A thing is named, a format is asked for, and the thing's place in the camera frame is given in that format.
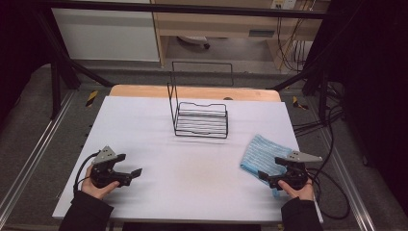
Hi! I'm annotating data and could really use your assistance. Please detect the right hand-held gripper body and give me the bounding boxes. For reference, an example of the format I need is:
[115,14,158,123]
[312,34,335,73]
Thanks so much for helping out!
[267,149,323,192]

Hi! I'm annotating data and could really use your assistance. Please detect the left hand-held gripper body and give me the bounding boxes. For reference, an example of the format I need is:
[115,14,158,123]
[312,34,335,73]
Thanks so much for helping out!
[89,145,133,190]

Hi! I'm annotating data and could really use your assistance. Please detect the blue striped towel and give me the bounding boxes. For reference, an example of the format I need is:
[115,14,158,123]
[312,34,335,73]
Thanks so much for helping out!
[239,134,293,198]

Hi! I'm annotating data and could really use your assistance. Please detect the black wire rack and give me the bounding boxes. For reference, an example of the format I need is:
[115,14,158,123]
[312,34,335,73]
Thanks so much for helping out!
[166,61,235,140]

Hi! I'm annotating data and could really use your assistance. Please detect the person's left hand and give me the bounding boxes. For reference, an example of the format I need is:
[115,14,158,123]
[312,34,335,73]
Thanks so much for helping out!
[81,172,121,201]

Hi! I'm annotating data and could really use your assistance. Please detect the person's right hand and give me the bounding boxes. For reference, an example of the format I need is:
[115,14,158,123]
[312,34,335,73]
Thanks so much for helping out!
[277,178,316,202]

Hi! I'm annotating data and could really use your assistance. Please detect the white table cover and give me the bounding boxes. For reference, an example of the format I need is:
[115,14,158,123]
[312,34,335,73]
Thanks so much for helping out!
[51,95,324,224]

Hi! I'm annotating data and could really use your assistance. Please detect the yellow black floor tape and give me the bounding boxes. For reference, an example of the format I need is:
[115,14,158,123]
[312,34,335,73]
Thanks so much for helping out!
[85,90,99,108]
[292,95,309,111]

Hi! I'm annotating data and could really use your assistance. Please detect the wooden table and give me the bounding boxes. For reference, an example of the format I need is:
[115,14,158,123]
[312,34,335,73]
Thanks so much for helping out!
[109,84,283,103]

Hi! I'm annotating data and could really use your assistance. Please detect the white cabinet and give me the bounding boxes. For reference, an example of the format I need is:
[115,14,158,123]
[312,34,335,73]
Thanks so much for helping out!
[50,7,161,63]

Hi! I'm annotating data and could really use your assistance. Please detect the black curtain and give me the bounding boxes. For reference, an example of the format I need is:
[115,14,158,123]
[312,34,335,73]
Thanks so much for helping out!
[0,0,54,133]
[306,0,408,215]

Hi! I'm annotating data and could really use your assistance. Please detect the office chair base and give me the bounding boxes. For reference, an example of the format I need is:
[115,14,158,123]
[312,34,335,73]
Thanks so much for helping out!
[176,35,212,50]

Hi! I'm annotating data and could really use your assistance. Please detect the light wooden desk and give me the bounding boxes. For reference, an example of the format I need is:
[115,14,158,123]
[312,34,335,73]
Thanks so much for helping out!
[149,0,332,69]

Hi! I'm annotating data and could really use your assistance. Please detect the white power strip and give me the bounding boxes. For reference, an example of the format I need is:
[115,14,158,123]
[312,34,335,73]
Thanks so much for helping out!
[270,0,298,11]

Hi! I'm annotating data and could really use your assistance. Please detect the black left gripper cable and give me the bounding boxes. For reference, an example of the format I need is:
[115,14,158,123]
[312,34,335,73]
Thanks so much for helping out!
[72,150,101,197]

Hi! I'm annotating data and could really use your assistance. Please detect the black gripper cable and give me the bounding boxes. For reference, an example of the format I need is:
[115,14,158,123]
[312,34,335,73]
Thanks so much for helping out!
[304,167,351,221]
[72,150,101,197]

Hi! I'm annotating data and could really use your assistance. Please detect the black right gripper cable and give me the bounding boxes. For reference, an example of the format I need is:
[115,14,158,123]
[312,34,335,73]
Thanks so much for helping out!
[304,167,351,221]

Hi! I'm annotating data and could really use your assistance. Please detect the aluminium floor rail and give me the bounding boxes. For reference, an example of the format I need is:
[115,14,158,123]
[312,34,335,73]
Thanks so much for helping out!
[0,90,77,219]
[320,127,377,231]

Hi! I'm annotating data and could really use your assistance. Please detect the black floor cables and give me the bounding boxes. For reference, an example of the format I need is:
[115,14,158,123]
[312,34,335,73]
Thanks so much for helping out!
[293,81,346,137]

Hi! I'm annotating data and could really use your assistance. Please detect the hanging bundle of cables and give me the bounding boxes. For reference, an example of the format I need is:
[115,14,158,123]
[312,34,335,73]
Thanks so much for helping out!
[275,15,310,73]

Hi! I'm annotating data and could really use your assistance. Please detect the black metal frame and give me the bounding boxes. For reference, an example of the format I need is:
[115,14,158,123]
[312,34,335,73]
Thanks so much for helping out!
[31,0,333,127]

